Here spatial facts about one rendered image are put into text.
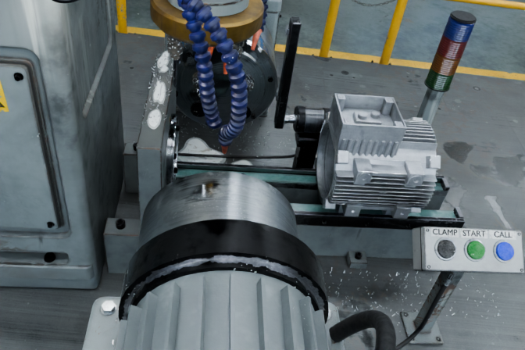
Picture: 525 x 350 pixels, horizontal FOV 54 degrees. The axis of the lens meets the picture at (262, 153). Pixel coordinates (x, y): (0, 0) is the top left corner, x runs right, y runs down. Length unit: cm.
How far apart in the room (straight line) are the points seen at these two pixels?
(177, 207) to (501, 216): 92
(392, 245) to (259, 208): 50
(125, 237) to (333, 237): 43
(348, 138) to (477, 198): 58
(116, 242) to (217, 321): 66
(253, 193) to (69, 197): 31
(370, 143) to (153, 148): 40
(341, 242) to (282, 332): 76
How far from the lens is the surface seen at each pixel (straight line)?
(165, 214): 75
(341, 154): 97
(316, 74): 176
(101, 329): 62
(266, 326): 38
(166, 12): 81
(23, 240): 100
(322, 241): 113
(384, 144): 100
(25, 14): 72
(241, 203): 73
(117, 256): 106
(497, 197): 149
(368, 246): 117
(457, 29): 129
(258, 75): 117
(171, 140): 96
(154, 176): 88
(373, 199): 103
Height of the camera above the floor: 168
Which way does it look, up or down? 40 degrees down
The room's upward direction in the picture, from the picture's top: 9 degrees clockwise
